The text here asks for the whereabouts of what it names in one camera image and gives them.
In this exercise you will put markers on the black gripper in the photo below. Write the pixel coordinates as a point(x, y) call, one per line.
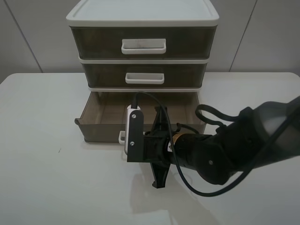
point(156, 150)

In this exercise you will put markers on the smoky drawer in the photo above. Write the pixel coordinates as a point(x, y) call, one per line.
point(113, 76)
point(181, 42)
point(104, 115)

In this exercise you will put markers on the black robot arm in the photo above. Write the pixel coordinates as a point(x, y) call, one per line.
point(257, 137)

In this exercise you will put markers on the white plastic drawer cabinet frame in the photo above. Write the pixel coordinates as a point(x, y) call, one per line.
point(143, 13)

